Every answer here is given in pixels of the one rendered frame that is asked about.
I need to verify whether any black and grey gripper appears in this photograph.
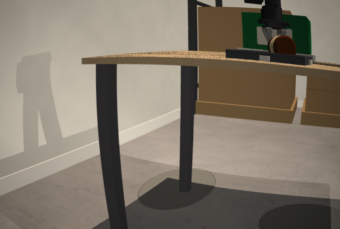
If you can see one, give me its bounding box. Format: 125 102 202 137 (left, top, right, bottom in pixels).
258 4 290 42

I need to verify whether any brown round-bodied bottle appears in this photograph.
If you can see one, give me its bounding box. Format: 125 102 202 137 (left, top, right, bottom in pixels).
268 35 296 55

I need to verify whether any green crate with dividers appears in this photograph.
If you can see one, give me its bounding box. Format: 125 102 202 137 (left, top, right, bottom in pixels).
241 12 311 55

